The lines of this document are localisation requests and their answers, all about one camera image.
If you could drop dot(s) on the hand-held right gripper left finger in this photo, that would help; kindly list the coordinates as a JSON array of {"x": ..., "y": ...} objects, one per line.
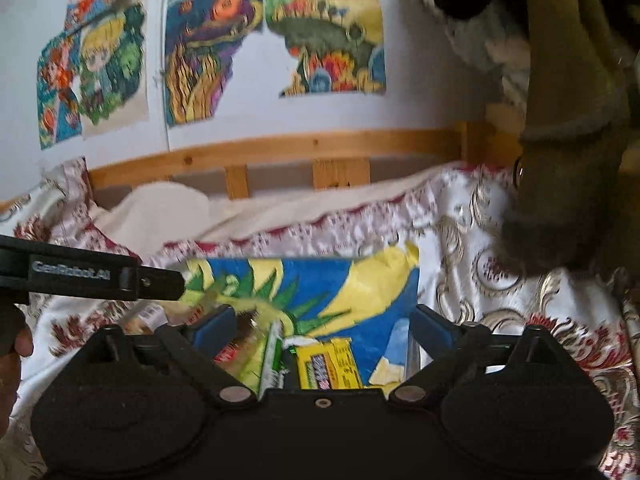
[{"x": 212, "y": 327}]

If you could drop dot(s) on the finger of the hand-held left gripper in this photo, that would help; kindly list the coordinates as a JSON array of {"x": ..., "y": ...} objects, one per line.
[{"x": 160, "y": 285}]

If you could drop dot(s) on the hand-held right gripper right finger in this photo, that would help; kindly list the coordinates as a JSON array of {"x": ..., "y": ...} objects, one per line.
[{"x": 430, "y": 327}]

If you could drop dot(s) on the green sausage stick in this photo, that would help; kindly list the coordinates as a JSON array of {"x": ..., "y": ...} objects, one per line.
[{"x": 274, "y": 355}]

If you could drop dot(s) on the white tray with painted lining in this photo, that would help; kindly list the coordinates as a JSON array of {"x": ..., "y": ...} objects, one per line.
[{"x": 340, "y": 290}]

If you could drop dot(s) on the yellow and green snack packet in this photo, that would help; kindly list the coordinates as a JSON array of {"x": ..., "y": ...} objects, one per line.
[{"x": 325, "y": 360}]

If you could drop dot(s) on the person's left hand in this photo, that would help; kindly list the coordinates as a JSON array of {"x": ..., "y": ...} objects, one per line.
[{"x": 10, "y": 390}]

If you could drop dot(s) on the pink and white snack pouch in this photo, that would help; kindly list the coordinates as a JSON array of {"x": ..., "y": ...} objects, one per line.
[{"x": 145, "y": 317}]

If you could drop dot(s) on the cream bed sheet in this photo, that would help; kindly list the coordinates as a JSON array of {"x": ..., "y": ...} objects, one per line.
[{"x": 250, "y": 220}]

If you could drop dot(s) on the floral satin bedspread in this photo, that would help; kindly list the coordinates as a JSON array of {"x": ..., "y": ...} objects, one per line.
[{"x": 475, "y": 220}]

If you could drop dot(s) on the wooden bed headboard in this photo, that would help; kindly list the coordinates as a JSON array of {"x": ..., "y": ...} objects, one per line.
[{"x": 300, "y": 152}]

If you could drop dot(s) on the orange and purple swirl drawing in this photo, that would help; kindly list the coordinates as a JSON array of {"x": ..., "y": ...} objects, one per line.
[{"x": 210, "y": 50}]

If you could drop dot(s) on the olive plush toy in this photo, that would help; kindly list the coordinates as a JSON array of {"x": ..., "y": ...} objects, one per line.
[{"x": 565, "y": 110}]

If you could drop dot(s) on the cartoon figures wall poster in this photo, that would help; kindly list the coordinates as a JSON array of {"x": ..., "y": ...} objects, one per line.
[{"x": 95, "y": 75}]

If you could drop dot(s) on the yellow landscape wall drawing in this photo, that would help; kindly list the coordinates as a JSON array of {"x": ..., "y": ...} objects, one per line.
[{"x": 330, "y": 30}]

